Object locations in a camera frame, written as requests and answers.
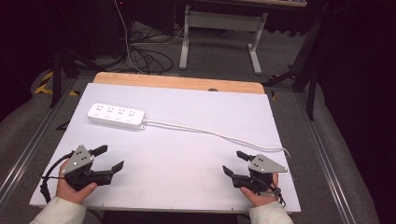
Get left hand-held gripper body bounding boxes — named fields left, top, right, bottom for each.
left=63, top=144, right=115, bottom=191

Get white metal desk frame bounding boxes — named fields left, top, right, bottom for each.
left=178, top=4, right=269, bottom=76

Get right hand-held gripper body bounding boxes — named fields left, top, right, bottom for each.
left=232, top=153, right=290, bottom=193

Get black floor cables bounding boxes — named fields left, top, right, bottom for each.
left=123, top=29, right=175, bottom=76

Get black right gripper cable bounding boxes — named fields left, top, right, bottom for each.
left=263, top=185, right=287, bottom=208

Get white table board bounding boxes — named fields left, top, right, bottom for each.
left=29, top=82, right=302, bottom=215

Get metal floor rail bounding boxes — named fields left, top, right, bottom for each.
left=0, top=77, right=78, bottom=202
left=293, top=92, right=358, bottom=224

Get yellow black floor tape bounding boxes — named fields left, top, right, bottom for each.
left=33, top=70, right=80, bottom=97

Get person's right hand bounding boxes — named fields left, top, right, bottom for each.
left=239, top=173, right=283, bottom=208

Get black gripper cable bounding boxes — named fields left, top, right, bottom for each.
left=263, top=185, right=287, bottom=208
left=38, top=150, right=75, bottom=204

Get wooden desk top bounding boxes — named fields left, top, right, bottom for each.
left=191, top=0, right=308, bottom=7

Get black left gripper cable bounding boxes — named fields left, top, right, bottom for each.
left=38, top=150, right=75, bottom=204

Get white floor cable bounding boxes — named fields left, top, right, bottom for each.
left=113, top=0, right=185, bottom=75

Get person's left hand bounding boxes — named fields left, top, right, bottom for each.
left=55, top=158, right=98, bottom=205

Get black metal stand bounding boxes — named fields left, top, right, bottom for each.
left=262, top=17, right=323, bottom=121
left=49, top=48, right=106, bottom=109

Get white power cord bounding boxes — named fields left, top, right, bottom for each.
left=142, top=119, right=291, bottom=159

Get white power strip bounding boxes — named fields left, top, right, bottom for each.
left=87, top=103, right=147, bottom=131

